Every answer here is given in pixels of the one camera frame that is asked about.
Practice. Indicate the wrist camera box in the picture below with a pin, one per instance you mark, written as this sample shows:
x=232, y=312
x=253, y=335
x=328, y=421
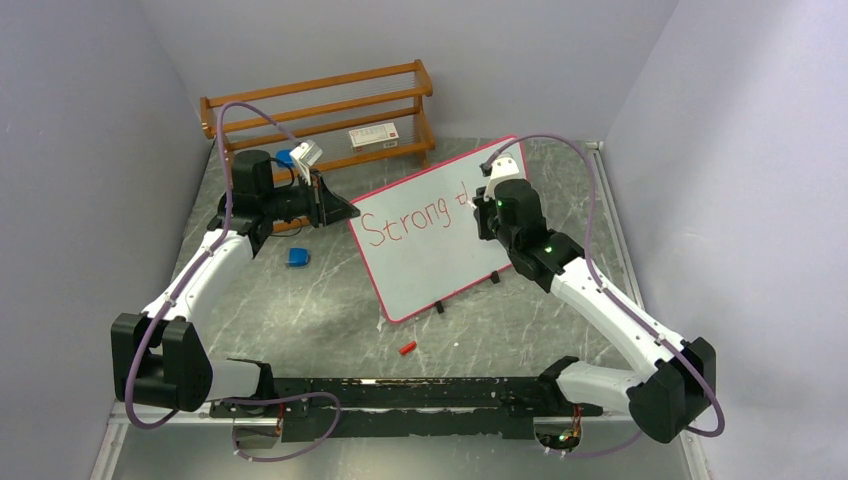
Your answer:
x=303, y=157
x=498, y=170

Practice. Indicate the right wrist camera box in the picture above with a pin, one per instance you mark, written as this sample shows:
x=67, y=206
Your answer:
x=498, y=170

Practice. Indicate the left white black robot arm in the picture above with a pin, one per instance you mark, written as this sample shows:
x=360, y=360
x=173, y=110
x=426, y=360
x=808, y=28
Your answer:
x=158, y=357

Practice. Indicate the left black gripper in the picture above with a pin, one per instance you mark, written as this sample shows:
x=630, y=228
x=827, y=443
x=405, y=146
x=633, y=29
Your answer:
x=332, y=208

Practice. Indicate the white red marker box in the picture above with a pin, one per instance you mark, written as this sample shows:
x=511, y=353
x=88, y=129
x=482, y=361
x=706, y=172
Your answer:
x=373, y=138

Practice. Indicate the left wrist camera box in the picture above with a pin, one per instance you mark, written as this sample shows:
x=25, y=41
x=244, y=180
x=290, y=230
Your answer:
x=303, y=157

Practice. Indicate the blue eraser on shelf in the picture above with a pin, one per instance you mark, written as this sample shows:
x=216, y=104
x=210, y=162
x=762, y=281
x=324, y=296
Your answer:
x=283, y=158

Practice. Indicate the pink-framed whiteboard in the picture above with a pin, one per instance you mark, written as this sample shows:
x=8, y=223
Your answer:
x=418, y=237

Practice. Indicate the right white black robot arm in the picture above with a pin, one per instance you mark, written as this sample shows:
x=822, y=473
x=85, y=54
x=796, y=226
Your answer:
x=669, y=382

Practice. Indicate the wire whiteboard stand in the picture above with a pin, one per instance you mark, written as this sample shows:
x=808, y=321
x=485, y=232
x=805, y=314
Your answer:
x=493, y=278

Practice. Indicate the red marker cap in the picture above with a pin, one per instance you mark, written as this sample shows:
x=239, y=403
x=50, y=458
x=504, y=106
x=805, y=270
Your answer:
x=408, y=348

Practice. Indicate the wooden three-tier shelf rack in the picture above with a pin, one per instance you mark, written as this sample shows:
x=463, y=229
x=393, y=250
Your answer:
x=323, y=110

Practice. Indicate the blue eraser on table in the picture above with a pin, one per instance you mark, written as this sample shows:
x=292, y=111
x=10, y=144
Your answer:
x=297, y=257

